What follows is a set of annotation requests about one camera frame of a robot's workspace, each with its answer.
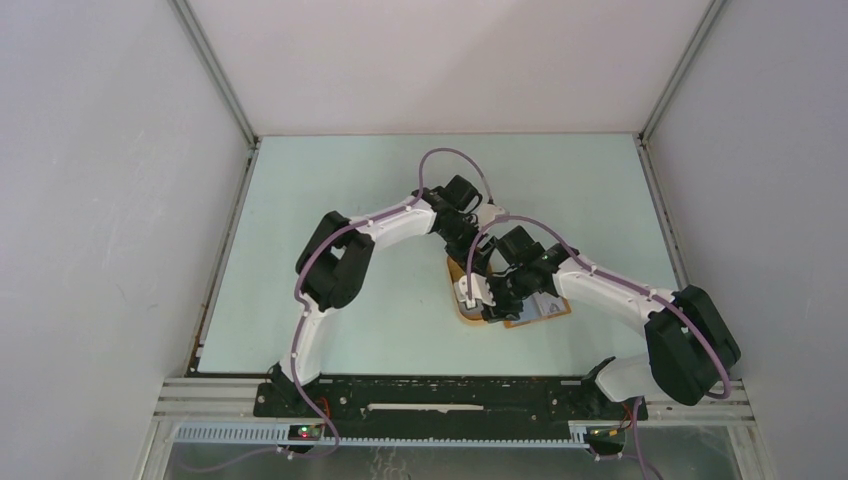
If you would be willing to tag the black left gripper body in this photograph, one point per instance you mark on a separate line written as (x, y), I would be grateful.
(459, 238)

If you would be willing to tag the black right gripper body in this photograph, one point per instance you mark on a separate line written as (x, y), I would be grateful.
(508, 293)

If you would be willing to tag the orange leather card holder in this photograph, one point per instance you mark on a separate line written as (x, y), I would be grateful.
(524, 317)

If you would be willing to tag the black mounting base plate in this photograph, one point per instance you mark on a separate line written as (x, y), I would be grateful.
(444, 407)

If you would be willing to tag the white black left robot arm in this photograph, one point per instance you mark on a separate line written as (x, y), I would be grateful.
(333, 266)

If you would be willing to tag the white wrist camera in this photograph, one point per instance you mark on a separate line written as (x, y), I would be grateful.
(476, 292)
(488, 212)

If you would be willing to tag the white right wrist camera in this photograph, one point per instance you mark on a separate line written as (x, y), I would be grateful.
(476, 292)

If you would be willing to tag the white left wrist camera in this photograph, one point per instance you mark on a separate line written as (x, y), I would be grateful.
(488, 212)

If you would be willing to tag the orange oval plastic tray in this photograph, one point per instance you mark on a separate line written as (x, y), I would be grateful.
(467, 316)

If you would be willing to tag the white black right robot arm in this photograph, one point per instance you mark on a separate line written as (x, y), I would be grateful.
(689, 348)

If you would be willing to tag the grey slotted cable duct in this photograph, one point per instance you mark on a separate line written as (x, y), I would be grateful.
(283, 435)

